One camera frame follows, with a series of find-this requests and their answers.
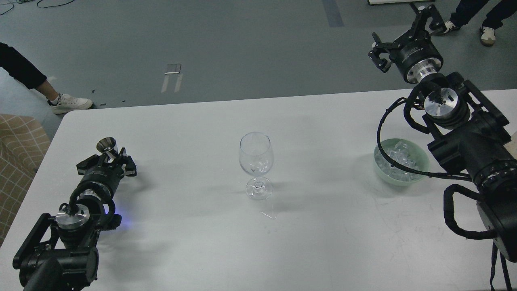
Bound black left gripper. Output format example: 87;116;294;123
76;148;137;204

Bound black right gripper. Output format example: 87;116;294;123
368;3;446;84

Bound standing person white sneakers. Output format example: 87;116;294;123
438;0;517;46

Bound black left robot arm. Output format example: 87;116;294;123
13;145;137;291

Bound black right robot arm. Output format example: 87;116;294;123
368;2;517;291

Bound green bowl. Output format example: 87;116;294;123
373;138;430;186

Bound seated person in black trousers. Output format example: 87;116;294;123
0;43;94;115

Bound beige checked cushion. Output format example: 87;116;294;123
0;114;50;243

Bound clear wine glass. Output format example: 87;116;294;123
239;131;274;200

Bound silver metal jigger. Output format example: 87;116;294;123
96;137;119;160

